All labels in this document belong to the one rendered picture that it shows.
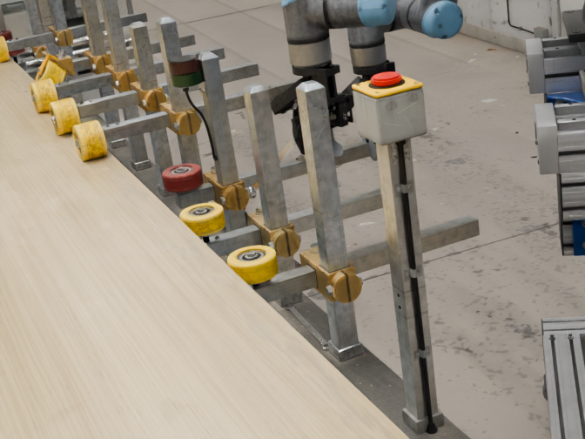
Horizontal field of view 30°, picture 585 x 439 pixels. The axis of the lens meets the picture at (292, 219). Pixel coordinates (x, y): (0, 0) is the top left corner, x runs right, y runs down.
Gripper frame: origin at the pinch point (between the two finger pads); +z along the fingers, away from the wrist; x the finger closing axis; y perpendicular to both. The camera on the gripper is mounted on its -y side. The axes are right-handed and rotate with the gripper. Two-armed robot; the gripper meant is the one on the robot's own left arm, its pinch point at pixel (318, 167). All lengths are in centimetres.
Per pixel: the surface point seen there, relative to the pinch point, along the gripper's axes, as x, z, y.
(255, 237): -12.8, 10.3, -5.6
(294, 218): -4.9, 8.9, -3.0
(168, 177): -11.8, 3.0, -31.3
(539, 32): 357, 77, -202
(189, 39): 59, -1, -112
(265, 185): -12.4, -0.8, -0.9
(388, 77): -29, -30, 47
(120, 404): -69, 3, 32
